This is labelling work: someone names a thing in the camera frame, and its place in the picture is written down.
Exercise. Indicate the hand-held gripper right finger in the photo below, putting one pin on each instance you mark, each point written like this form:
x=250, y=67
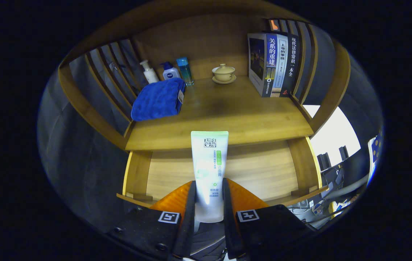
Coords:
x=228, y=224

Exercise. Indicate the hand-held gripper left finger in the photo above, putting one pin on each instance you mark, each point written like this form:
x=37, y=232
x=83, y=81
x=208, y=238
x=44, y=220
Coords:
x=189, y=221

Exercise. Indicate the white green facial cleanser tube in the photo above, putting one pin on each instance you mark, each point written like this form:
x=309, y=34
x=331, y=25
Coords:
x=209, y=174

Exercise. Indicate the wooden drawer with black knob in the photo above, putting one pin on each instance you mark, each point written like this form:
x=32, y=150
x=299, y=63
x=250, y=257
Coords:
x=264, y=170

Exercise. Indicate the wooden countertop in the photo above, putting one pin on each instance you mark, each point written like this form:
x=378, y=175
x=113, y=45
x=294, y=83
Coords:
x=227, y=112

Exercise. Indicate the white low cabinet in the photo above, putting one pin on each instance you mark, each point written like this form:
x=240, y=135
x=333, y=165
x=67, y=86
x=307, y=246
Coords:
x=333, y=134

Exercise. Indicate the wooden cabinet with hutch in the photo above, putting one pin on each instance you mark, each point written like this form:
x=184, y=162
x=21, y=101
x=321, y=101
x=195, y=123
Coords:
x=191, y=36

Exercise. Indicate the black plastic holder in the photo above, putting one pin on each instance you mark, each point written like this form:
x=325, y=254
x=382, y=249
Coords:
x=343, y=153
x=324, y=161

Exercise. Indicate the black backdrop cloth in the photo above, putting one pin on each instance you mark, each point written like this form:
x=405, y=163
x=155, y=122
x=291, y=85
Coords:
x=82, y=163

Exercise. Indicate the folded blue towel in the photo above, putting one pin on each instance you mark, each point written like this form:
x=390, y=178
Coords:
x=157, y=99

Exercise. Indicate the teal bottle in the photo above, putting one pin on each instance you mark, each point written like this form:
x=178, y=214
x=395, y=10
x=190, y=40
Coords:
x=185, y=72

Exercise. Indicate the white bottle with blue cap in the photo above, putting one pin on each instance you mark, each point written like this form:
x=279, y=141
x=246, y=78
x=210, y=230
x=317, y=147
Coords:
x=170, y=73

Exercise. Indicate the beige lidded teacup with saucer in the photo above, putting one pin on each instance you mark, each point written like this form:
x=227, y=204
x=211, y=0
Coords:
x=223, y=74

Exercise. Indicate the white pump bottle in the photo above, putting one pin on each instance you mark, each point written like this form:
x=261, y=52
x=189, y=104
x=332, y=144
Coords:
x=150, y=75

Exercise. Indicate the pale blue spine book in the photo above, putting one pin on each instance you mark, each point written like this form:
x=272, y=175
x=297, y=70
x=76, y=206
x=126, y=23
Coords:
x=281, y=65

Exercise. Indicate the black spine book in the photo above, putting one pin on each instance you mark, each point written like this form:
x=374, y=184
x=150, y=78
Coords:
x=292, y=61

